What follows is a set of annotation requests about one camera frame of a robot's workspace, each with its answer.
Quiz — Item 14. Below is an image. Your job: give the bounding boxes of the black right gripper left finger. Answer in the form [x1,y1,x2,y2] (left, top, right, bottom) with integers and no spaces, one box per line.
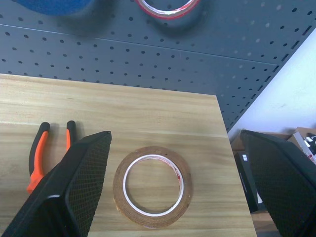
[0,130,112,237]

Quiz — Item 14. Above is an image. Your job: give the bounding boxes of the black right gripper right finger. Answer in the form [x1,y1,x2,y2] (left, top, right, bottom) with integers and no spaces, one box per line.
[240,130,316,237]

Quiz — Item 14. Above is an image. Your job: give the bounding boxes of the grey perforated pegboard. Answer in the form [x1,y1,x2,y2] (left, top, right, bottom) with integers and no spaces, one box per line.
[0,0,316,134]

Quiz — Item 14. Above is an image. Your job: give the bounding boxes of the black box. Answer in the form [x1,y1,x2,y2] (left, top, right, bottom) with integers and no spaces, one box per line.
[234,151,267,214]

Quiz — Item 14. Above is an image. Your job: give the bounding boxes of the orange and black pliers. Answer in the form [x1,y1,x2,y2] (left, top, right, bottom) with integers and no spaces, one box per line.
[26,120,77,195]

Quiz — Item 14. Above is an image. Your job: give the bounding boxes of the brown tape roll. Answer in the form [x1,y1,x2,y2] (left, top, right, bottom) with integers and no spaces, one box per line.
[113,146,194,229]

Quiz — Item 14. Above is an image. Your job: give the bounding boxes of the blue tape roll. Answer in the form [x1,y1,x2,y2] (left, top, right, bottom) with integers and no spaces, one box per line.
[11,0,95,16]

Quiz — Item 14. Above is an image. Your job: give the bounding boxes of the red tape roll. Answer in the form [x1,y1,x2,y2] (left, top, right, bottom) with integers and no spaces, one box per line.
[135,0,201,21]

